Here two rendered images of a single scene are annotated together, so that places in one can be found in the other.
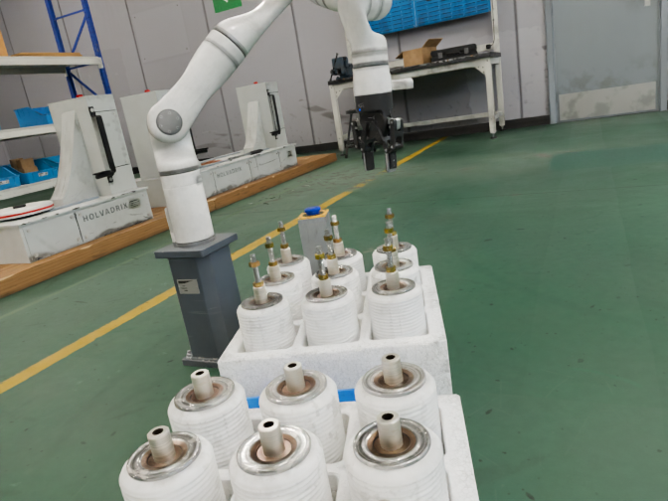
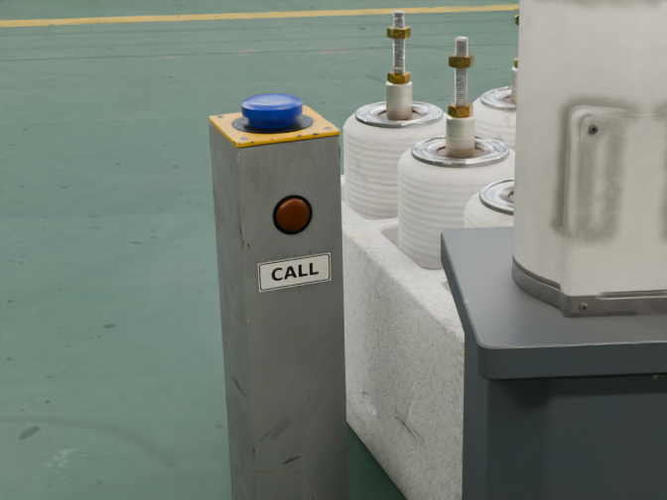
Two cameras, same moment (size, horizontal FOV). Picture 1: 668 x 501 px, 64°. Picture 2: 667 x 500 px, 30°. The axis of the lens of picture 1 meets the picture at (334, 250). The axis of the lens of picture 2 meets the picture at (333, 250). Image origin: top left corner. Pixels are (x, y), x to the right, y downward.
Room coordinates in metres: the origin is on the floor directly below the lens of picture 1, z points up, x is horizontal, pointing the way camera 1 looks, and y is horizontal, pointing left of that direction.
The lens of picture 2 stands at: (1.64, 0.75, 0.53)
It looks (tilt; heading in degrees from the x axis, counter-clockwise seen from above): 21 degrees down; 241
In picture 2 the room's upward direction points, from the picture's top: 1 degrees counter-clockwise
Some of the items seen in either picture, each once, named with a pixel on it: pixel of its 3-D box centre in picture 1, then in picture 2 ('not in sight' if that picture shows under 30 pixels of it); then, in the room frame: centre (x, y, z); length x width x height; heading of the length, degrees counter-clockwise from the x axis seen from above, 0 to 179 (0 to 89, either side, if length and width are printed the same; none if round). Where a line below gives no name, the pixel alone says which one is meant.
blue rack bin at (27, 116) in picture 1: (46, 115); not in sight; (6.01, 2.80, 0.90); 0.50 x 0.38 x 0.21; 62
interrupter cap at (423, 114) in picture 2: (394, 248); (399, 115); (1.10, -0.13, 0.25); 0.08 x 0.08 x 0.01
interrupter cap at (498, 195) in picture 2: (287, 260); (534, 197); (1.14, 0.11, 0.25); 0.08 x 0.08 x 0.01
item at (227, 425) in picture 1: (220, 455); not in sight; (0.60, 0.19, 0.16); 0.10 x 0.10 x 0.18
